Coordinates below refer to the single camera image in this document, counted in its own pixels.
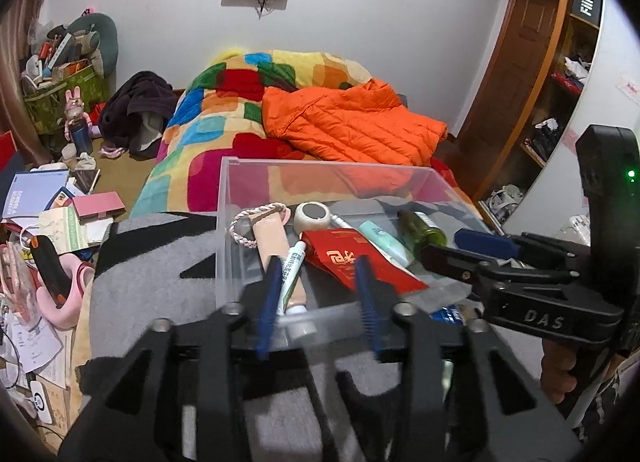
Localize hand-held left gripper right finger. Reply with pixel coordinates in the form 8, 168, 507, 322
355, 256, 581, 462

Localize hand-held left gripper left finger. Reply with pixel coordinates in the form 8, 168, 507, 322
57, 257, 283, 462

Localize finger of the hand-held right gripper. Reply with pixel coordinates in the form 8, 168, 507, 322
455, 228, 591, 273
420, 242, 526, 288

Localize dark green glass bottle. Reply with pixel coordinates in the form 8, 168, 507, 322
397, 209, 448, 250

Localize white toothpaste tube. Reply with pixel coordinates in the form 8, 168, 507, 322
276, 241, 318, 338

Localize red foil packet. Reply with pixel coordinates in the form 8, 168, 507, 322
300, 229, 431, 298

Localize mint green cream tube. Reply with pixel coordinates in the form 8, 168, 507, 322
327, 213, 417, 265

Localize beige cosmetic tube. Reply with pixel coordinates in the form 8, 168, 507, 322
251, 215, 307, 308

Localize pink white beaded bracelet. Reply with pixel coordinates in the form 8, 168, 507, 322
229, 202, 291, 249

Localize white tape roll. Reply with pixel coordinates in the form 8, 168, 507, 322
293, 201, 332, 233

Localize clear plastic storage box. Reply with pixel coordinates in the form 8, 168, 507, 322
215, 156, 481, 348

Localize person's right forearm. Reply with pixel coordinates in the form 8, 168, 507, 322
555, 357, 636, 438

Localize person's right hand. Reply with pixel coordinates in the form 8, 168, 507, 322
540, 339, 581, 405

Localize white sneakers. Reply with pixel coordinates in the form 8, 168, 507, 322
487, 183, 526, 223

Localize blue card box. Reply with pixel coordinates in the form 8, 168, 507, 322
430, 306, 468, 327

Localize grey black patterned blanket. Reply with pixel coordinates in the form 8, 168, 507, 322
80, 212, 451, 462

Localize orange puffer jacket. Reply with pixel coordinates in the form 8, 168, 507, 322
261, 78, 448, 168

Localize wooden wardrobe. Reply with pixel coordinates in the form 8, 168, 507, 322
447, 0, 606, 203

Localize pink wallet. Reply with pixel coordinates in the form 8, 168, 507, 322
72, 192, 126, 218

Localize colourful patchwork blanket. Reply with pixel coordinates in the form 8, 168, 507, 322
130, 48, 481, 223

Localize white cabinet door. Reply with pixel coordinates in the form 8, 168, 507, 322
500, 0, 640, 253

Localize pale green booklet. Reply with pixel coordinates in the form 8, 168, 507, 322
39, 206, 91, 253

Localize brown book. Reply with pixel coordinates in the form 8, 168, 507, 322
74, 168, 101, 195

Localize black orange handheld tool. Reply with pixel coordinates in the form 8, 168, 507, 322
29, 235, 73, 310

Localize pile of white papers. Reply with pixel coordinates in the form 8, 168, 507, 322
0, 312, 66, 388

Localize white charger device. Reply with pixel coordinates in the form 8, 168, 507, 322
27, 379, 56, 425

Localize dark clothes pile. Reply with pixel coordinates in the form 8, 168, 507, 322
98, 71, 178, 160

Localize dark blue bottle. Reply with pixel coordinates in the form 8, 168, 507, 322
67, 119, 94, 155

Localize pink clear bag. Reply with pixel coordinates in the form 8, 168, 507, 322
0, 245, 38, 328

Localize black sign box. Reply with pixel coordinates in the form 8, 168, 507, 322
570, 0, 604, 23

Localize blue notebook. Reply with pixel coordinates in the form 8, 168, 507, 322
2, 169, 71, 220

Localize pink bunny toy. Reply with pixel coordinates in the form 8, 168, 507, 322
64, 86, 91, 125

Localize green storage bin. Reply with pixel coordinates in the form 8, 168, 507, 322
22, 65, 108, 135

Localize red box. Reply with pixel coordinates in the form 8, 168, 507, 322
0, 131, 18, 173

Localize green plush pillow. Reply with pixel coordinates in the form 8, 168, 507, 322
67, 12, 119, 78

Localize striped brown curtain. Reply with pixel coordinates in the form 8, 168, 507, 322
0, 0, 66, 168

